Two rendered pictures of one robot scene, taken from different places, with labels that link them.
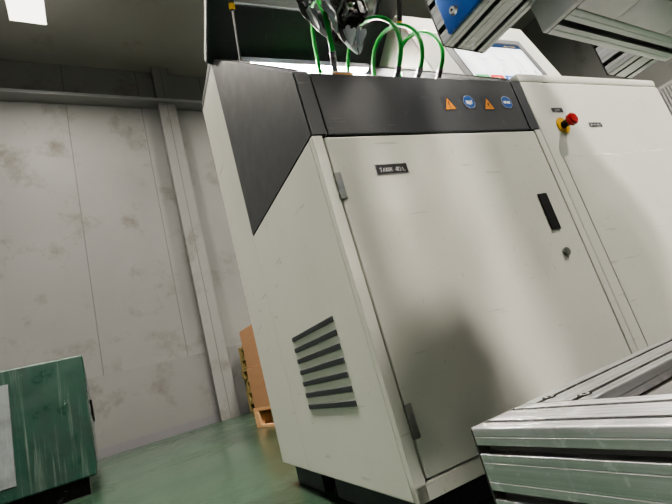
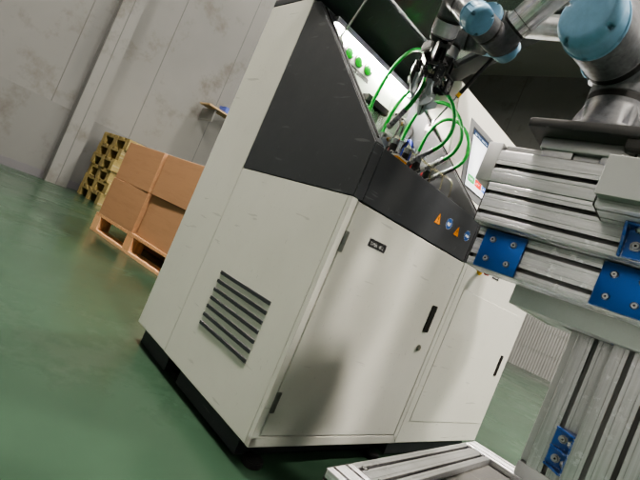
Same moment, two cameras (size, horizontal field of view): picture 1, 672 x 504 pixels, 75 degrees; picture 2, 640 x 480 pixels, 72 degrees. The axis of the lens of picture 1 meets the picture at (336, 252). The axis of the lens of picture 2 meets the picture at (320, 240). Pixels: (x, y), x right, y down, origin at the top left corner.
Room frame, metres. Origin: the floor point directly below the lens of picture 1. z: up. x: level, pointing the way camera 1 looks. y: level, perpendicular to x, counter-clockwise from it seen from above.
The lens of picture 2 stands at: (-0.29, 0.35, 0.62)
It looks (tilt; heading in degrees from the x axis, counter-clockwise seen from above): 1 degrees up; 344
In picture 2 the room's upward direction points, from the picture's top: 23 degrees clockwise
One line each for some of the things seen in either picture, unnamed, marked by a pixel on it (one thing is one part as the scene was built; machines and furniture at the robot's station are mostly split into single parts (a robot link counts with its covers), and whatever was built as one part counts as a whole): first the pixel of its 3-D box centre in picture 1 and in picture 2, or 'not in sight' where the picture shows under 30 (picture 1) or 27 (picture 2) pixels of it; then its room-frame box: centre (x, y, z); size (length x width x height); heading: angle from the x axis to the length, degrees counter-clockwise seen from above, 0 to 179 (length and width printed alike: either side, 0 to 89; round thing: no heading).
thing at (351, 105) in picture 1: (426, 109); (424, 211); (1.00, -0.32, 0.87); 0.62 x 0.04 x 0.16; 117
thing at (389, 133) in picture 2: not in sight; (390, 138); (1.56, -0.31, 1.20); 0.13 x 0.03 x 0.31; 117
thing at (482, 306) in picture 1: (490, 266); (377, 334); (0.98, -0.33, 0.44); 0.65 x 0.02 x 0.68; 117
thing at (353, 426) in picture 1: (427, 313); (315, 315); (1.24, -0.20, 0.39); 0.70 x 0.58 x 0.79; 117
